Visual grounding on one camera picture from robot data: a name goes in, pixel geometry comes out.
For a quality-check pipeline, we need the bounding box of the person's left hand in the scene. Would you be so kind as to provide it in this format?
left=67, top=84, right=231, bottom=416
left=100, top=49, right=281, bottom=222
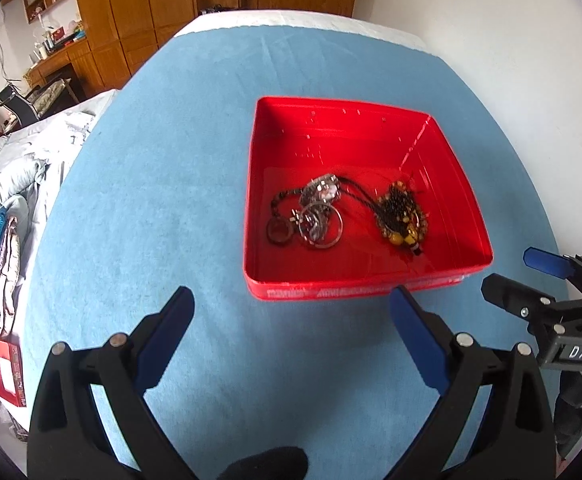
left=220, top=446, right=308, bottom=480

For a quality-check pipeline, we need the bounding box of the amber bead necklace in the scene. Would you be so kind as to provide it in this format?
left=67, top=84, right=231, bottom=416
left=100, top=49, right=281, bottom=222
left=378, top=207, right=429, bottom=257

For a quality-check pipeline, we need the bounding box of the wooden desk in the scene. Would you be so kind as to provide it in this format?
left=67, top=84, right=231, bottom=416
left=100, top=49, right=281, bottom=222
left=23, top=40, right=102, bottom=106

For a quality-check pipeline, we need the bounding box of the red flat box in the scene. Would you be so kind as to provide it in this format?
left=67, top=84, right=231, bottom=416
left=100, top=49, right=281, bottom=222
left=0, top=336, right=24, bottom=407

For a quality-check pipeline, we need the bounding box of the dark bead bracelet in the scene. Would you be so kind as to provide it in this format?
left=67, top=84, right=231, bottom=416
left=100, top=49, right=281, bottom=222
left=270, top=186, right=306, bottom=221

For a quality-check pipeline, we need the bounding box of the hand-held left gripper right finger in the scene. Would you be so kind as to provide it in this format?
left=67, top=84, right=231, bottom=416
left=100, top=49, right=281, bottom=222
left=386, top=285, right=556, bottom=480

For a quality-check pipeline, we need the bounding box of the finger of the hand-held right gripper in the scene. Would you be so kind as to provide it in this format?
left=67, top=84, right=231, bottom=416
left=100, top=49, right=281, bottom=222
left=523, top=247, right=582, bottom=288
left=481, top=274, right=559, bottom=333

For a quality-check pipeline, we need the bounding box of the person's right hand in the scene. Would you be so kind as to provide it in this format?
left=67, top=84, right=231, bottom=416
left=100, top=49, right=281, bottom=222
left=553, top=370, right=582, bottom=458

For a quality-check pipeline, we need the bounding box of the black small bead necklace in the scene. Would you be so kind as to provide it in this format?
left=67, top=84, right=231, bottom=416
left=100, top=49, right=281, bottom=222
left=375, top=179, right=422, bottom=227

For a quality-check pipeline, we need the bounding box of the blue table cloth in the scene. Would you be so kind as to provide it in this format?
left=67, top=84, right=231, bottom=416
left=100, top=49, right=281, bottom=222
left=21, top=24, right=572, bottom=480

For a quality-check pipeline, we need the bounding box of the black chair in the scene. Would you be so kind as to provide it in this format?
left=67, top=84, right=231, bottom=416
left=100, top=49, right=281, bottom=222
left=0, top=82, right=40, bottom=123

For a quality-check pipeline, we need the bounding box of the silver bracelet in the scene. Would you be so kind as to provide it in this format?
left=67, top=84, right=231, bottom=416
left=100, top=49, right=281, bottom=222
left=301, top=174, right=342, bottom=206

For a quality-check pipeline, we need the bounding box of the wooden wardrobe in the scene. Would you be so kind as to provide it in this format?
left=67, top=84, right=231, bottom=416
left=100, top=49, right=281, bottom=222
left=71, top=0, right=242, bottom=92

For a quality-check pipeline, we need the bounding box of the red-brown ring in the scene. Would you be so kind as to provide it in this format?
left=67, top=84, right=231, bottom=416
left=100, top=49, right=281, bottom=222
left=265, top=216, right=292, bottom=249

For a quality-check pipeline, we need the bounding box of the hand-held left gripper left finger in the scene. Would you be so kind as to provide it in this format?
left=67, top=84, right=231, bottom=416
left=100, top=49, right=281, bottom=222
left=27, top=286, right=196, bottom=480

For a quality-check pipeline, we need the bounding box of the red plastic box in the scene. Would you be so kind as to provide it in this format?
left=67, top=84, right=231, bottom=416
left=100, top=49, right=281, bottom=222
left=242, top=96, right=494, bottom=302

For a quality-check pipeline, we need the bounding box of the white quilt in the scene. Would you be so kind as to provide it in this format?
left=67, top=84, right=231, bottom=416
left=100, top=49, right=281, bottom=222
left=0, top=89, right=122, bottom=346

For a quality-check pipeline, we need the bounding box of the thin silver bangle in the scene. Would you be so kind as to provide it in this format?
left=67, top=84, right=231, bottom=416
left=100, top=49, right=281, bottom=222
left=297, top=202, right=344, bottom=251

